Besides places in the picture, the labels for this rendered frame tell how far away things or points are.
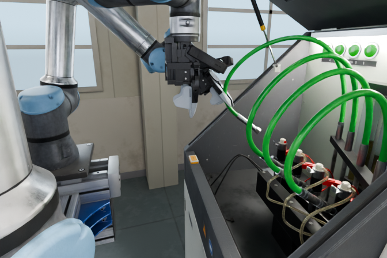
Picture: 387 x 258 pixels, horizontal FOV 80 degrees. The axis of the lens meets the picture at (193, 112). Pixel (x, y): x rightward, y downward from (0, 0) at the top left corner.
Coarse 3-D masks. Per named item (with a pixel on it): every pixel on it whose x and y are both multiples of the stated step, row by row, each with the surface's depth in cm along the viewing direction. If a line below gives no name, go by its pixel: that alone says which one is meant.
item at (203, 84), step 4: (200, 72) 82; (204, 72) 79; (208, 72) 78; (212, 72) 82; (200, 76) 79; (204, 76) 79; (212, 76) 78; (216, 76) 83; (200, 80) 80; (204, 80) 79; (208, 80) 78; (216, 80) 79; (200, 84) 80; (204, 84) 80; (208, 84) 79; (200, 88) 80; (204, 88) 79; (208, 88) 82; (200, 92) 80; (204, 92) 82; (208, 92) 84
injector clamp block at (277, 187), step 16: (272, 176) 76; (272, 192) 70; (288, 192) 68; (272, 208) 70; (288, 208) 62; (304, 208) 61; (272, 224) 71; (320, 224) 59; (288, 240) 63; (304, 240) 56; (288, 256) 63
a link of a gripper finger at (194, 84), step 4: (196, 72) 58; (196, 76) 56; (192, 80) 57; (196, 80) 57; (192, 84) 57; (196, 84) 57; (192, 88) 58; (196, 88) 57; (192, 92) 58; (196, 92) 58; (192, 96) 59; (196, 96) 58; (192, 100) 59; (196, 100) 59
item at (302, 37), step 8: (272, 40) 71; (280, 40) 70; (312, 40) 69; (320, 40) 68; (256, 48) 72; (328, 48) 68; (248, 56) 74; (240, 64) 75; (336, 64) 69; (232, 72) 76; (344, 80) 70; (224, 88) 78; (344, 88) 70; (344, 104) 72; (232, 112) 80; (344, 112) 72
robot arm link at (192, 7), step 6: (192, 0) 52; (198, 0) 53; (186, 6) 52; (192, 6) 52; (198, 6) 54; (174, 12) 53; (180, 12) 52; (186, 12) 52; (192, 12) 53; (198, 12) 54
